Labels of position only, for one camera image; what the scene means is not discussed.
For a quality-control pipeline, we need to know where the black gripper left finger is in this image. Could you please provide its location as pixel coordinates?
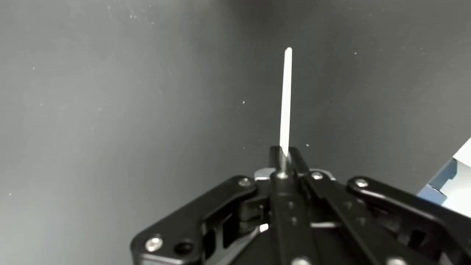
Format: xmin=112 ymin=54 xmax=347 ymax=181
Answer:
xmin=129 ymin=145 xmax=321 ymax=265

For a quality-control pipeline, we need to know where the white plastic spoon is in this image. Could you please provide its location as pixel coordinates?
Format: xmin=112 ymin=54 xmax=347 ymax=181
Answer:
xmin=276 ymin=45 xmax=294 ymax=172

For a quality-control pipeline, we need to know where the white blue box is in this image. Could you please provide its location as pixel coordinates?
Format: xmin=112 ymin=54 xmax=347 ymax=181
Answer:
xmin=416 ymin=135 xmax=471 ymax=217

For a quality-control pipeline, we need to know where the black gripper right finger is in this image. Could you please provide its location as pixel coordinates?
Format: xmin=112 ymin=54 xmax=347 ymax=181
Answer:
xmin=288 ymin=145 xmax=471 ymax=265

